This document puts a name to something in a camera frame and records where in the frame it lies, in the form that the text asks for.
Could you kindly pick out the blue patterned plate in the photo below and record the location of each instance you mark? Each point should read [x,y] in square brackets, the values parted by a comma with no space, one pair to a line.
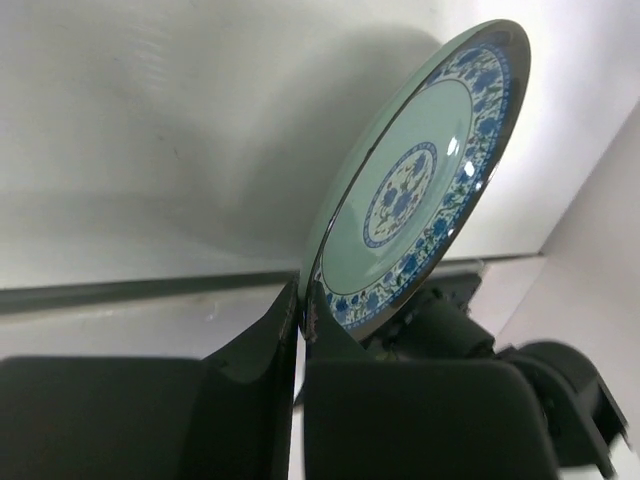
[413,178]

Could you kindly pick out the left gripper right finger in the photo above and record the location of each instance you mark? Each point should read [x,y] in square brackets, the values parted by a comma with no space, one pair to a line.
[427,419]

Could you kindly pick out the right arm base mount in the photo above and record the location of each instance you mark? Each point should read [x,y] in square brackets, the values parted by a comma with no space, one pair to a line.
[456,284]

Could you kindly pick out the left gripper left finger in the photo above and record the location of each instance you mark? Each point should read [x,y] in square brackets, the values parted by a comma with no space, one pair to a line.
[224,416]

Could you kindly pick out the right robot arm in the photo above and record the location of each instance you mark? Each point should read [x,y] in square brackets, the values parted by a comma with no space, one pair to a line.
[581,416]

